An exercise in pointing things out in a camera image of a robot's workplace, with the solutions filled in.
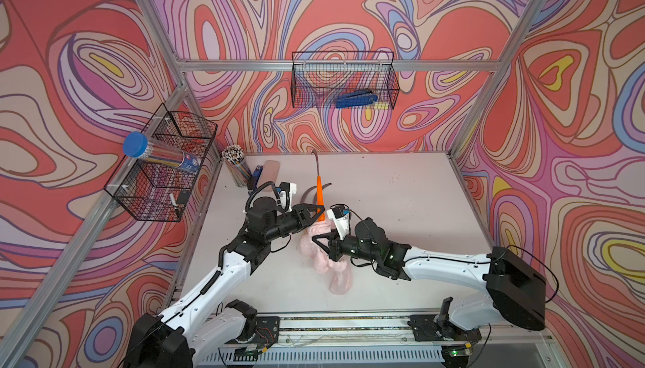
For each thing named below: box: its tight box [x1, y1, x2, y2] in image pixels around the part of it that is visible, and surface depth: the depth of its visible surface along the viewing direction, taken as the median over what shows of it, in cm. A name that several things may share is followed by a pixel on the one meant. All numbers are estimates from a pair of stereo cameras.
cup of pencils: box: [221, 144, 252, 188], surface depth 100 cm
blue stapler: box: [246, 164, 264, 195], surface depth 109 cm
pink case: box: [256, 159, 281, 193], surface depth 111 cm
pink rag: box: [299, 220, 353, 295], surface depth 73 cm
